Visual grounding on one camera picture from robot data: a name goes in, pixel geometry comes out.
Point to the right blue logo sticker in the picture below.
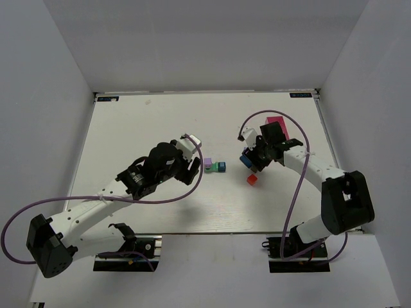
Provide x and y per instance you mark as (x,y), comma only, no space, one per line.
(300,95)

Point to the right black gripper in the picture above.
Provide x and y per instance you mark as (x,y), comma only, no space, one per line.
(255,157)

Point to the green ridged block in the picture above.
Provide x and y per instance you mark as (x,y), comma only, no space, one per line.
(214,168)

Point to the small dark blue cube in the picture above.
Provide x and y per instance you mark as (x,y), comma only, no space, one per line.
(221,167)

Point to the red cube block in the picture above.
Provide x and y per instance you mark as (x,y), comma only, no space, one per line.
(252,179)

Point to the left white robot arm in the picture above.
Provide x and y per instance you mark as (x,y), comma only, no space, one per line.
(55,242)

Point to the left blue logo sticker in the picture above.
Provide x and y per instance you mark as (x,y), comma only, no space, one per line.
(108,98)

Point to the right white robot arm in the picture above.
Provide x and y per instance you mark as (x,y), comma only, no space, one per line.
(345,199)

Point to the pink plastic box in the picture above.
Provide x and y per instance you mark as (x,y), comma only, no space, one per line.
(281,122)

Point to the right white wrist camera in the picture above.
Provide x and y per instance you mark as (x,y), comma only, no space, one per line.
(248,135)

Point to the blue logo sticker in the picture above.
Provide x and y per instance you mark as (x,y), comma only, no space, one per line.
(300,95)
(108,98)

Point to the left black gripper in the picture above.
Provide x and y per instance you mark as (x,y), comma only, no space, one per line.
(187,171)

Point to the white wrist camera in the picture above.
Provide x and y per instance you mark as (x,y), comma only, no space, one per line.
(188,146)
(248,135)

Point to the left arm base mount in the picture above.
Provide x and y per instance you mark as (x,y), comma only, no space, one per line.
(138,253)

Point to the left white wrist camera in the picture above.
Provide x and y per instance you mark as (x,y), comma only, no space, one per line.
(188,146)

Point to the long dark blue block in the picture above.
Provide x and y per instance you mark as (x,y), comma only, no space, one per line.
(246,161)

